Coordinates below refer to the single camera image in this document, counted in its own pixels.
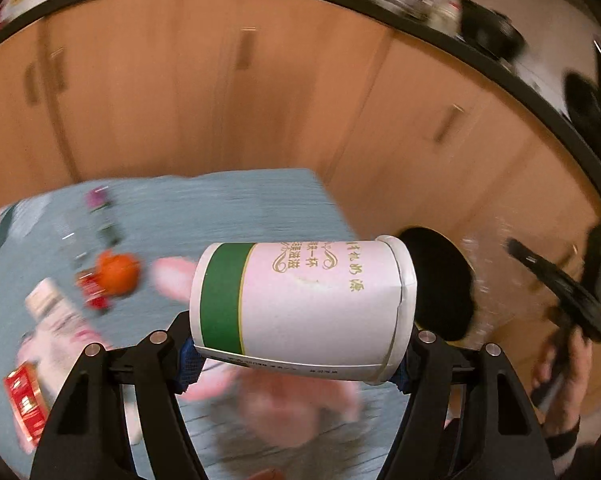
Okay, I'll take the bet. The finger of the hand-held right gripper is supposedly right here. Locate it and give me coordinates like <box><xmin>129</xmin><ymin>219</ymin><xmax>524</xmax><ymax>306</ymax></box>
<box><xmin>531</xmin><ymin>322</ymin><xmax>577</xmax><ymax>407</ymax></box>
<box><xmin>506</xmin><ymin>238</ymin><xmax>601</xmax><ymax>343</ymax></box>

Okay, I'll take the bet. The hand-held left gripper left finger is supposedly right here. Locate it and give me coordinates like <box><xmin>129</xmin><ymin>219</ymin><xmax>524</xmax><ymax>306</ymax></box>
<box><xmin>29</xmin><ymin>310</ymin><xmax>207</xmax><ymax>480</ymax></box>

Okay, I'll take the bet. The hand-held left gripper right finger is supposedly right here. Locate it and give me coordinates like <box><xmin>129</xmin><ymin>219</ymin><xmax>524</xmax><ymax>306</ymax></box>
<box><xmin>379</xmin><ymin>329</ymin><xmax>557</xmax><ymax>480</ymax></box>

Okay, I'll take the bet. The clear plastic bag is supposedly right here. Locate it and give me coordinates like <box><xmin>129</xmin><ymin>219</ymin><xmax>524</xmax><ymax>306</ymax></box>
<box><xmin>457</xmin><ymin>217</ymin><xmax>588</xmax><ymax>346</ymax></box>

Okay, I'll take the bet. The white green-banded paper cup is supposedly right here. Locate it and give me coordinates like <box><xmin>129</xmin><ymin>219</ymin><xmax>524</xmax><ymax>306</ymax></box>
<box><xmin>189</xmin><ymin>234</ymin><xmax>417</xmax><ymax>387</ymax></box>

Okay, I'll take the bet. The person's right forearm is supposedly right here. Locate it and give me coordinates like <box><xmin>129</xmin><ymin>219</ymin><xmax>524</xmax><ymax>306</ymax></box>
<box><xmin>543</xmin><ymin>416</ymin><xmax>601</xmax><ymax>480</ymax></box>

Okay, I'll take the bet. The person's right hand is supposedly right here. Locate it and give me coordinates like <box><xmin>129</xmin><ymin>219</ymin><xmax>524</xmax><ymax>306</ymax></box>
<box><xmin>529</xmin><ymin>329</ymin><xmax>595</xmax><ymax>433</ymax></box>

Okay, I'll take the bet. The orange fruit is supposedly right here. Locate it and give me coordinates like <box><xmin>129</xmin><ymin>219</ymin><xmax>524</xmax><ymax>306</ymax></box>
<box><xmin>95</xmin><ymin>251</ymin><xmax>142</xmax><ymax>297</ymax></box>

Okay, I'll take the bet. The small red wrapper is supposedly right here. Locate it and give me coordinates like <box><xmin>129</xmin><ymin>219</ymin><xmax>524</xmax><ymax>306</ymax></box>
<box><xmin>76</xmin><ymin>270</ymin><xmax>112</xmax><ymax>313</ymax></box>

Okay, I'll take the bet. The blue printed blanket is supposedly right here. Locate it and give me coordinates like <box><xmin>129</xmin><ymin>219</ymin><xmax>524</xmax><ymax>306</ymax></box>
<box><xmin>0</xmin><ymin>167</ymin><xmax>416</xmax><ymax>480</ymax></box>

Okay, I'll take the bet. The dark small packet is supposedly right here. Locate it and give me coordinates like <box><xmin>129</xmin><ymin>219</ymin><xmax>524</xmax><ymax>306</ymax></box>
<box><xmin>96</xmin><ymin>220</ymin><xmax>127</xmax><ymax>247</ymax></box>

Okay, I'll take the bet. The wooden cabinet door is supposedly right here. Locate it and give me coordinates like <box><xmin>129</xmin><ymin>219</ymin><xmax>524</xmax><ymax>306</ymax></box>
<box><xmin>220</xmin><ymin>0</ymin><xmax>396</xmax><ymax>183</ymax></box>
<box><xmin>0</xmin><ymin>17</ymin><xmax>76</xmax><ymax>211</ymax></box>
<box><xmin>43</xmin><ymin>0</ymin><xmax>241</xmax><ymax>183</ymax></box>
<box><xmin>325</xmin><ymin>32</ymin><xmax>601</xmax><ymax>281</ymax></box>

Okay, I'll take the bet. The red snack packet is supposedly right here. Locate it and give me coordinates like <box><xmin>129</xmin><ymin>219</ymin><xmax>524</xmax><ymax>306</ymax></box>
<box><xmin>3</xmin><ymin>364</ymin><xmax>51</xmax><ymax>448</ymax></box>

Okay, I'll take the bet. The purple small packet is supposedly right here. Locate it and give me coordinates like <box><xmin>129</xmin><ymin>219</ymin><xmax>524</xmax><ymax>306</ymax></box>
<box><xmin>84</xmin><ymin>187</ymin><xmax>115</xmax><ymax>213</ymax></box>

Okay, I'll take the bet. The black frying pan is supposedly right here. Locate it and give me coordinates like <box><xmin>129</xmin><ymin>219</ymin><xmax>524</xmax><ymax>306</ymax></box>
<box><xmin>457</xmin><ymin>0</ymin><xmax>526</xmax><ymax>61</ymax></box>

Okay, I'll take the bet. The black wok with handle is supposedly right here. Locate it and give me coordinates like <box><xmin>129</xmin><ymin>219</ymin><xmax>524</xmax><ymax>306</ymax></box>
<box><xmin>563</xmin><ymin>35</ymin><xmax>601</xmax><ymax>166</ymax></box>

